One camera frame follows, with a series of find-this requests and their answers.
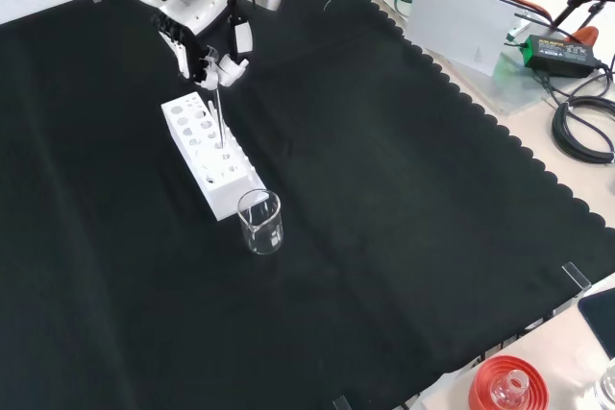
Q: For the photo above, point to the black scalloped table cloth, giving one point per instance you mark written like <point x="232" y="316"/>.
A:
<point x="384" y="189"/>

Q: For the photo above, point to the clear glass rod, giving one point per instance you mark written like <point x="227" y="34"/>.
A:
<point x="220" y="117"/>

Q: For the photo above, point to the pale grey board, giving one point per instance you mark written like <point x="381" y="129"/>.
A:
<point x="456" y="21"/>

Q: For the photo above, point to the clear glass vessel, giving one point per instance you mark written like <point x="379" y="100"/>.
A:
<point x="606" y="388"/>

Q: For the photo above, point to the dark flat tablet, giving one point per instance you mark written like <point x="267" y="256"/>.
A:
<point x="600" y="319"/>

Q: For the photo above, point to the black power adapter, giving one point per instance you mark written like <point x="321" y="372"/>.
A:
<point x="559" y="55"/>

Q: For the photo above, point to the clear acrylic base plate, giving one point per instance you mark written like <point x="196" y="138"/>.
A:
<point x="519" y="90"/>

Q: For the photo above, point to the small clear glass flask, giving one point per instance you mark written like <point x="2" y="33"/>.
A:
<point x="510" y="388"/>

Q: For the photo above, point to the clear glass beaker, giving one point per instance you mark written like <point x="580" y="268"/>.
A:
<point x="262" y="237"/>

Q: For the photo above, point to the white test tube rack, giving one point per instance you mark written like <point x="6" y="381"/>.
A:
<point x="226" y="189"/>

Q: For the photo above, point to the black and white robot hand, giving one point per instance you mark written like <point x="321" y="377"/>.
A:
<point x="199" y="16"/>

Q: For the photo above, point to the orange clamp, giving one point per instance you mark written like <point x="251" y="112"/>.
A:
<point x="588" y="36"/>

